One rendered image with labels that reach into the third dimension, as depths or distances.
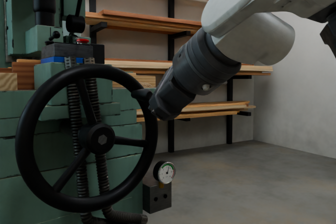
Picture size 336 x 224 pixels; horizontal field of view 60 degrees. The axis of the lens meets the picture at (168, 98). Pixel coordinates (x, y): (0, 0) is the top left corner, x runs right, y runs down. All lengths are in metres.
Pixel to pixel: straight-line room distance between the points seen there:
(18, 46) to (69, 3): 0.27
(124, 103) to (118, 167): 0.18
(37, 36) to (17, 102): 0.21
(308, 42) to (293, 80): 0.52
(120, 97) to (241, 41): 0.48
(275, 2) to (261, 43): 0.08
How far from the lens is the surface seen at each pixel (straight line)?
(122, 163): 0.84
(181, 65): 0.45
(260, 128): 4.67
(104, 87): 0.68
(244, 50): 0.41
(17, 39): 0.98
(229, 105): 3.73
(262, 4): 0.35
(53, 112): 0.64
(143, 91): 0.56
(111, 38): 3.46
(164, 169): 0.85
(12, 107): 0.72
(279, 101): 4.42
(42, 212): 0.79
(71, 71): 0.55
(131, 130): 0.83
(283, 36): 0.43
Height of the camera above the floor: 0.92
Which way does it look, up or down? 3 degrees down
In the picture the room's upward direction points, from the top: straight up
